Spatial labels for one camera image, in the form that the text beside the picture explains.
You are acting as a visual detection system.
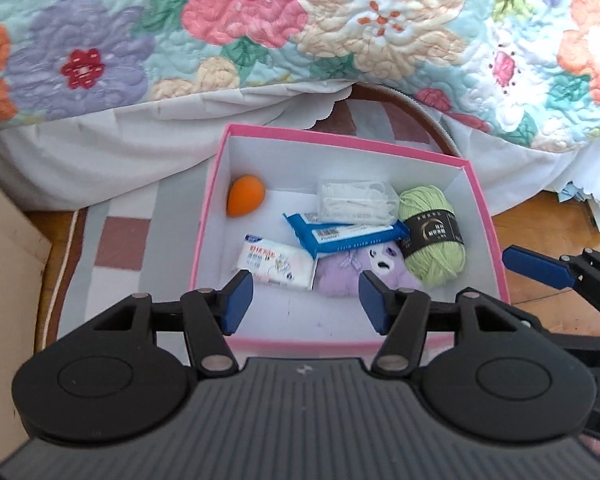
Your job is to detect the purple plush toy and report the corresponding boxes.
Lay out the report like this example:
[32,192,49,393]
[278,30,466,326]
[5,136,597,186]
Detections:
[312,238,424,298]

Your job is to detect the white tissue pack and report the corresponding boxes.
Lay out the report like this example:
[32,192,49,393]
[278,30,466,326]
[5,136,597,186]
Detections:
[235,235,316,290]

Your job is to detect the green yarn ball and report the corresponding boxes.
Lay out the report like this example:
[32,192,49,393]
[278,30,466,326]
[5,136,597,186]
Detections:
[398,185,466,288]

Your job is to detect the blue wet wipes pack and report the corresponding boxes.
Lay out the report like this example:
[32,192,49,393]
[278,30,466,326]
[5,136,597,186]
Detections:
[284,214,411,259]

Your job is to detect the clear plastic floss box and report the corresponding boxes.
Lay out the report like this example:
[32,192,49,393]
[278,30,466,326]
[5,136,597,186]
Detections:
[317,180,400,226]

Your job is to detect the orange makeup sponge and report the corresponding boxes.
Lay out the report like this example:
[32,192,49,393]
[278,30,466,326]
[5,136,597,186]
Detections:
[226,176,266,218]

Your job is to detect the paper scraps under bed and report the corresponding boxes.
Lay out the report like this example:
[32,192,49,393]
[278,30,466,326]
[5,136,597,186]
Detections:
[557,182,600,232]

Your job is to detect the pink cardboard box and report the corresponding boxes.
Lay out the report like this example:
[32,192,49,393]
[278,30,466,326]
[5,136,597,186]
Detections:
[192,125,508,358]

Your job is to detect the striped checkered rug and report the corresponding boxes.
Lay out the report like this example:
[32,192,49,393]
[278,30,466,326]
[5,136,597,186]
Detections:
[29,84,460,350]

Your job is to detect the floral quilt bedspread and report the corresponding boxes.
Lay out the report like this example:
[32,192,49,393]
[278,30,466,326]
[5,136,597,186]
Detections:
[0,0,600,152]

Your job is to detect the beige wooden cabinet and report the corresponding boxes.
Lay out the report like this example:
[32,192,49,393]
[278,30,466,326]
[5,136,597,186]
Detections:
[0,189,50,462]

